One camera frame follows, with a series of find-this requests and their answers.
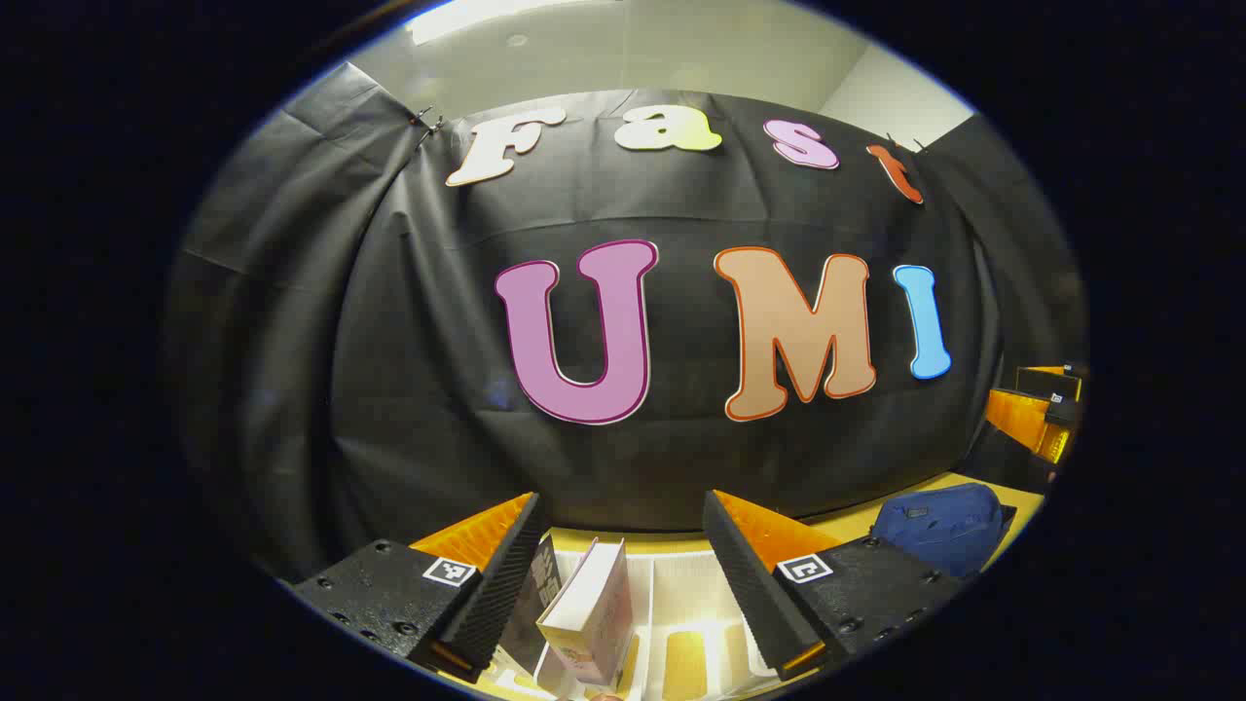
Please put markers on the pink cover book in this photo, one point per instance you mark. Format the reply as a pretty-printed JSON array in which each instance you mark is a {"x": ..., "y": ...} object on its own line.
[{"x": 594, "y": 613}]

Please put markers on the white plastic bookshelf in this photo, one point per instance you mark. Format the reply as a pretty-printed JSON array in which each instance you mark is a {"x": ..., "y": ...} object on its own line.
[{"x": 681, "y": 604}]

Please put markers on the black backdrop cloth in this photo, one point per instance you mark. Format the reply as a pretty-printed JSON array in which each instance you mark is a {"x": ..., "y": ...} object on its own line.
[{"x": 409, "y": 321}]

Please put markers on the dark blue schoolbag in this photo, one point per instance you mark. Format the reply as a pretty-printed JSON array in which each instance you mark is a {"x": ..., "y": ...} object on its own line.
[{"x": 939, "y": 531}]

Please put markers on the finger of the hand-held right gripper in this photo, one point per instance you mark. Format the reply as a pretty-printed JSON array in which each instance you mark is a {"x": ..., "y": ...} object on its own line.
[
  {"x": 1022, "y": 419},
  {"x": 1049, "y": 382}
]

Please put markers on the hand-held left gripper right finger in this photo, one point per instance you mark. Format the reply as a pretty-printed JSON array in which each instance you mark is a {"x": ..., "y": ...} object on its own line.
[{"x": 754, "y": 594}]

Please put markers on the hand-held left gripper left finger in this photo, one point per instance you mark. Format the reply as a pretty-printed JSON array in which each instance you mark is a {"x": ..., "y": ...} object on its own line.
[{"x": 492, "y": 594}]

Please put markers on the dark cover book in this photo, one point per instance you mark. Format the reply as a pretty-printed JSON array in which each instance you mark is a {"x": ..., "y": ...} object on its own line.
[{"x": 533, "y": 604}]

